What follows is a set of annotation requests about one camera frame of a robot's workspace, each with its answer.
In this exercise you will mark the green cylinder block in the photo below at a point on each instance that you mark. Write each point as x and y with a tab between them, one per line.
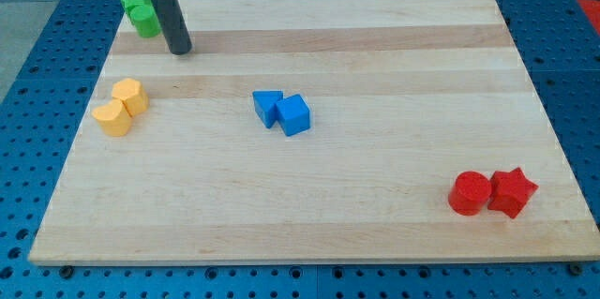
145	21

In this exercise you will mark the red cylinder block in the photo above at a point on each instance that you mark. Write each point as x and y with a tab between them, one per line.
470	193

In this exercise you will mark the red star block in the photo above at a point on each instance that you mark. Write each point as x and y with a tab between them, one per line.
511	191

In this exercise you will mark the red object at edge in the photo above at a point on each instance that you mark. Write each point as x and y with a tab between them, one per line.
591	9

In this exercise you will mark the light wooden board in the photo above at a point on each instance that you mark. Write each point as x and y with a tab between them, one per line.
404	95

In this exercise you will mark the blue cube block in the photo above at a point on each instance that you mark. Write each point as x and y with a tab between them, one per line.
293	115

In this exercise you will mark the blue triangle block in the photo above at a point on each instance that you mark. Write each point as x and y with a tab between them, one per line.
265	105

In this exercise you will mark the yellow heart block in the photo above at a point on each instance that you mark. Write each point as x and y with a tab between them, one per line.
113	118

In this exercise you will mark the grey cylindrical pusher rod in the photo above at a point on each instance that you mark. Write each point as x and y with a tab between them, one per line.
173	26

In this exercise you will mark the green star block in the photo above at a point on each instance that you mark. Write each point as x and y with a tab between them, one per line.
129	5

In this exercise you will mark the yellow hexagon block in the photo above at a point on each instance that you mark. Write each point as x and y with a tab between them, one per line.
132	94

